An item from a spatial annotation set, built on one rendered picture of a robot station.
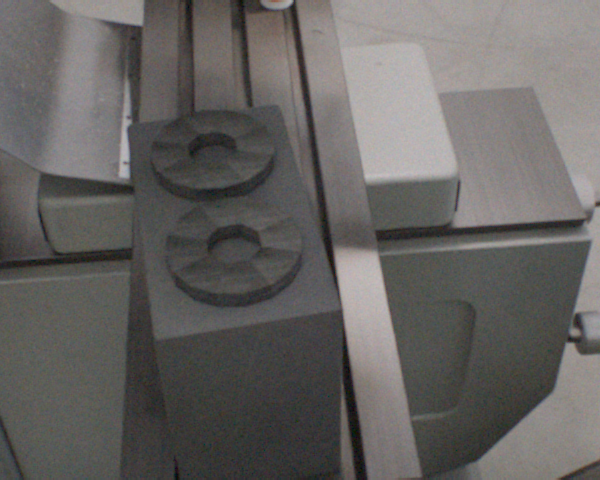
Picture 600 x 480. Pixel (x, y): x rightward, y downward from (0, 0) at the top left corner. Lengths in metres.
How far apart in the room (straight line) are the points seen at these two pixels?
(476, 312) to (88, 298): 0.50
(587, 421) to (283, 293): 1.42
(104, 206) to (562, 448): 1.09
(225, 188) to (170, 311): 0.11
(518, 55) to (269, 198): 2.20
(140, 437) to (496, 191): 0.65
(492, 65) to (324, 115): 1.76
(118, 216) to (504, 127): 0.54
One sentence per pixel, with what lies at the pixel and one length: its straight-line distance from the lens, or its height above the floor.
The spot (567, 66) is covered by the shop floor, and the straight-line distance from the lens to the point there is 2.86.
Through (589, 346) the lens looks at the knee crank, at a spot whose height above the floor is 0.53.
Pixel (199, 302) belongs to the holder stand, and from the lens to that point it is 0.65.
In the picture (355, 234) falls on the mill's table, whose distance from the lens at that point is 0.95.
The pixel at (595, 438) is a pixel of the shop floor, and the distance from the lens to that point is 2.00.
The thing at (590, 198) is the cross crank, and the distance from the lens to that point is 1.44.
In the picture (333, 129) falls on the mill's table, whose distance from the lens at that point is 1.07.
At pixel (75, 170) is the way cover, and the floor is 0.88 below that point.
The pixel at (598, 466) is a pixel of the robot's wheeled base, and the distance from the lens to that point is 1.25.
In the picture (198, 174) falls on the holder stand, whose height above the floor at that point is 1.14.
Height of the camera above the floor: 1.61
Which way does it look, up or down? 45 degrees down
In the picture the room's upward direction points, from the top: 2 degrees counter-clockwise
